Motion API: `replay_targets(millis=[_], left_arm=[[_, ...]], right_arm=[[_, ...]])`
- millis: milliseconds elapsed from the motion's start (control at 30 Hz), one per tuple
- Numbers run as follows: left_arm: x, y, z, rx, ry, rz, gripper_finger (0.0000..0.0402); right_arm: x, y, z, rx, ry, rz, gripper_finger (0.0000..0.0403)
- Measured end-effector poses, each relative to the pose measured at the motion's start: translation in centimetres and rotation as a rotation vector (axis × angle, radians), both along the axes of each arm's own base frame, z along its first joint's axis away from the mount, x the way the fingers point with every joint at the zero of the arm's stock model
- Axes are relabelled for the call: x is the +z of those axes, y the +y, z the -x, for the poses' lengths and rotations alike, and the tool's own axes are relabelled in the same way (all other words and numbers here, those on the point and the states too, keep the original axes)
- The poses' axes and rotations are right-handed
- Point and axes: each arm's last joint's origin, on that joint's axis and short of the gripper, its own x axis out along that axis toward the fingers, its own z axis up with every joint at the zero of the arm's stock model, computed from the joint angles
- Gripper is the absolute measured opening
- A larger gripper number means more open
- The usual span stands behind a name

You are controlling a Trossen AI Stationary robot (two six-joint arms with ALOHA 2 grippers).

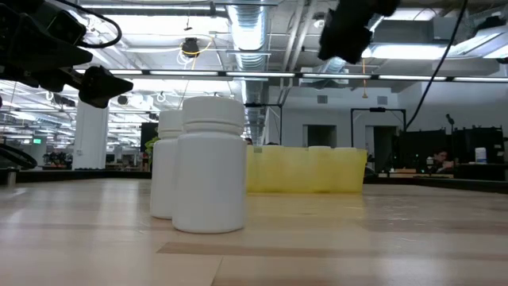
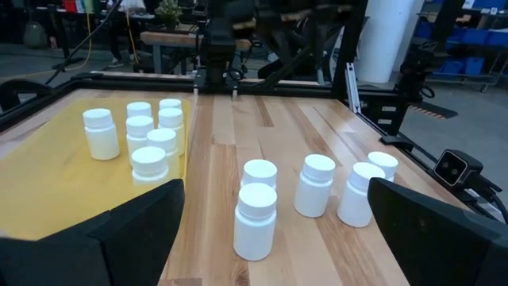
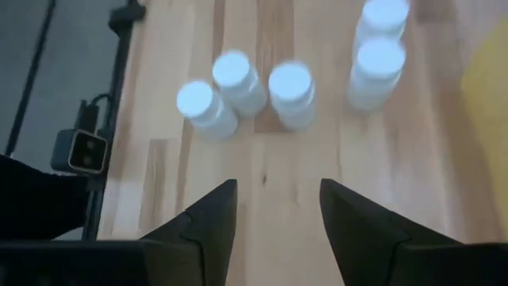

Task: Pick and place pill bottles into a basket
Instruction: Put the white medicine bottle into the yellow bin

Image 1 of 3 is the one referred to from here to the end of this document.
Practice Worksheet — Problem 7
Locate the silver ribbed ventilation duct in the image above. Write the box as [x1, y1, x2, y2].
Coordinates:
[225, 0, 271, 68]

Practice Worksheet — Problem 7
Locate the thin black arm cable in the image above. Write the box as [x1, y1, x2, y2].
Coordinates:
[403, 0, 469, 130]

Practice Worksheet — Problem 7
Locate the person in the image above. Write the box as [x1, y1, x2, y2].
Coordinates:
[426, 149, 456, 174]

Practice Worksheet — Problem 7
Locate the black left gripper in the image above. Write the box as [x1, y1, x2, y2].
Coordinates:
[0, 0, 135, 109]

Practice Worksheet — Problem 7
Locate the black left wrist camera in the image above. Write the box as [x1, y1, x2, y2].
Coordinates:
[45, 8, 87, 45]

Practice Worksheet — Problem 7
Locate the black room divider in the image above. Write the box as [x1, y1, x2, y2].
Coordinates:
[396, 126, 506, 168]

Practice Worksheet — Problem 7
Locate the black gantry frame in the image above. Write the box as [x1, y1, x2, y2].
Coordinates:
[350, 106, 408, 149]

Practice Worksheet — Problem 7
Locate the black ceiling-hung device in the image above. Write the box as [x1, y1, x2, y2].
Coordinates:
[181, 37, 201, 59]

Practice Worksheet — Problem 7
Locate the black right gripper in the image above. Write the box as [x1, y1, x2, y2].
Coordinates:
[337, 0, 401, 21]

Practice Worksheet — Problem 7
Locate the white building column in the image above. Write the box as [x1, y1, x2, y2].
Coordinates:
[71, 101, 110, 171]

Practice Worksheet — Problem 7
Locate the white plastic pill bottle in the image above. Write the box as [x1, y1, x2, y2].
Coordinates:
[172, 96, 248, 234]
[149, 109, 186, 220]

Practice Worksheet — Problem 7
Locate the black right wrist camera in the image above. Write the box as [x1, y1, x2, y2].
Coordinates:
[317, 7, 375, 65]

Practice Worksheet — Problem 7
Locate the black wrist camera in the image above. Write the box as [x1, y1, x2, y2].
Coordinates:
[317, 7, 375, 65]
[45, 8, 87, 45]

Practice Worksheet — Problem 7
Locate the green plant in white pot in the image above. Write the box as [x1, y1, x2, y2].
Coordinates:
[144, 137, 160, 160]

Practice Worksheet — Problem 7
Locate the yellow translucent plastic basket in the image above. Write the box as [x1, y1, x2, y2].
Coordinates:
[244, 144, 368, 195]

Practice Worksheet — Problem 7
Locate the black curved hose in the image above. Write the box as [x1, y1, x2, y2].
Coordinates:
[0, 141, 39, 171]

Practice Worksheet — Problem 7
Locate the black display board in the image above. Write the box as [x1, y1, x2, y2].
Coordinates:
[139, 122, 160, 154]

